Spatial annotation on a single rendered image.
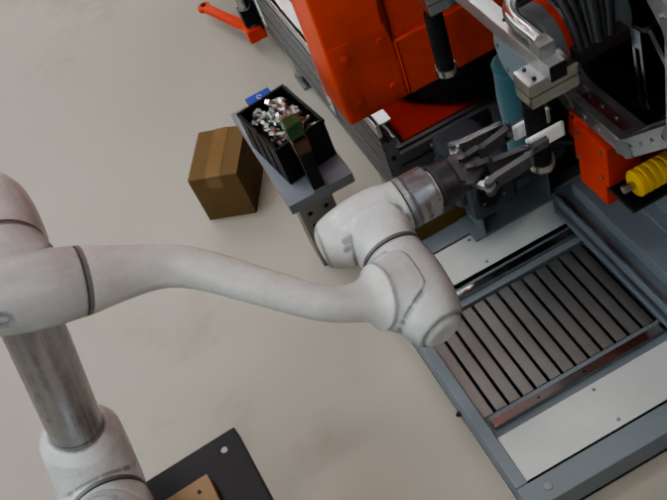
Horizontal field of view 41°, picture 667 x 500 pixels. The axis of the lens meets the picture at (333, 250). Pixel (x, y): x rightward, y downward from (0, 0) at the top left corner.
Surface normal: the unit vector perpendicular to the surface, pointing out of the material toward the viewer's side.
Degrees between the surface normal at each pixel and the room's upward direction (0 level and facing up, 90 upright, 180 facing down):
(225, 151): 0
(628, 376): 0
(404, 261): 19
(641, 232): 0
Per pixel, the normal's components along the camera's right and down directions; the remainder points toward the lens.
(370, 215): -0.17, -0.44
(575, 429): -0.28, -0.63
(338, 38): 0.40, 0.61
